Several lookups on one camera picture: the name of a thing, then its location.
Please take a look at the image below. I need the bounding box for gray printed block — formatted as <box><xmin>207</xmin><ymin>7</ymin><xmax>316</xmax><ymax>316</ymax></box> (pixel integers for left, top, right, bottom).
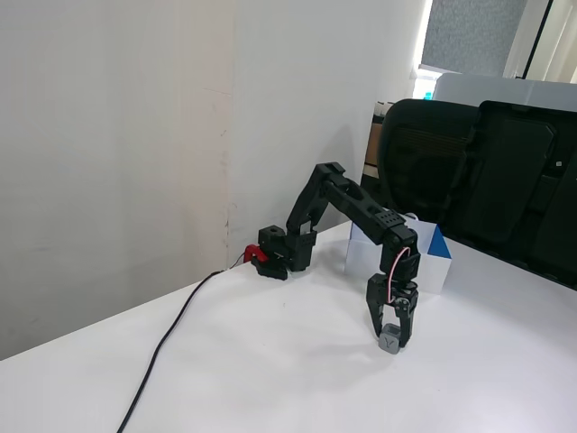
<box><xmin>377</xmin><ymin>323</ymin><xmax>402</xmax><ymax>355</ymax></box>

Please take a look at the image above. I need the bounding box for black mesh office chair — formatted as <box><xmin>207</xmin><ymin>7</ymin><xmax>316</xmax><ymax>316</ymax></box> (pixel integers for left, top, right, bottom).
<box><xmin>377</xmin><ymin>97</ymin><xmax>479</xmax><ymax>235</ymax></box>

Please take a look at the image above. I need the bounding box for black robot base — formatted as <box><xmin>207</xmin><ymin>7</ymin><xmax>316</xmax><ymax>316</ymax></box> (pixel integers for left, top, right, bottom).
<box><xmin>257</xmin><ymin>224</ymin><xmax>316</xmax><ymax>274</ymax></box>

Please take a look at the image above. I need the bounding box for blue and white cardboard box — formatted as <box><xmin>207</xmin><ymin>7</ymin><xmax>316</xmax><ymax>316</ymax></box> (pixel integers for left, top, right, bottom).
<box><xmin>344</xmin><ymin>211</ymin><xmax>453</xmax><ymax>295</ymax></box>

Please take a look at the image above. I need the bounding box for black power cable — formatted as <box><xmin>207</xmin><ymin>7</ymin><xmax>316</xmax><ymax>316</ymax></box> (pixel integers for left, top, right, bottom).
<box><xmin>115</xmin><ymin>268</ymin><xmax>229</xmax><ymax>433</ymax></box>

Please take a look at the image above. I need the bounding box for red table clamp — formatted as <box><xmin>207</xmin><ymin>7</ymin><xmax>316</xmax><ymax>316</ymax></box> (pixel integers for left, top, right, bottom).
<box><xmin>243</xmin><ymin>243</ymin><xmax>271</xmax><ymax>266</ymax></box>

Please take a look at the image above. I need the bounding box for black clamp block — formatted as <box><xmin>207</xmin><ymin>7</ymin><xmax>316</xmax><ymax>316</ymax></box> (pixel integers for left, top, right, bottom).
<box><xmin>253</xmin><ymin>255</ymin><xmax>289</xmax><ymax>281</ymax></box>

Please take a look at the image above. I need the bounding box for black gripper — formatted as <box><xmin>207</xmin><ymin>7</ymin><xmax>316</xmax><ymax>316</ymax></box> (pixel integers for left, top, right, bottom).
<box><xmin>364</xmin><ymin>269</ymin><xmax>420</xmax><ymax>349</ymax></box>

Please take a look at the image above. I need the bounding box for white red servo cable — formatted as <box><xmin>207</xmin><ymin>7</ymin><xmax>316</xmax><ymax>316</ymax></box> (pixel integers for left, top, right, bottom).
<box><xmin>386</xmin><ymin>246</ymin><xmax>410</xmax><ymax>302</ymax></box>

